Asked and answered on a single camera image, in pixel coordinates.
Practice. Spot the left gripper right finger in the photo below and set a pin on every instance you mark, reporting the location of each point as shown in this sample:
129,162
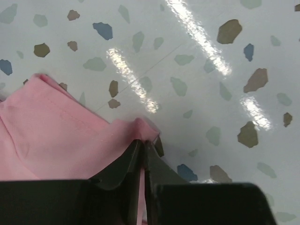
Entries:
171,200

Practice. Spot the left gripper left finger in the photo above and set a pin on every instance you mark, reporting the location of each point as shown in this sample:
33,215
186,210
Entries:
108,198

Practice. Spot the pink t shirt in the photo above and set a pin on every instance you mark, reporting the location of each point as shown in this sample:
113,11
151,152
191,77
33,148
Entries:
45,134

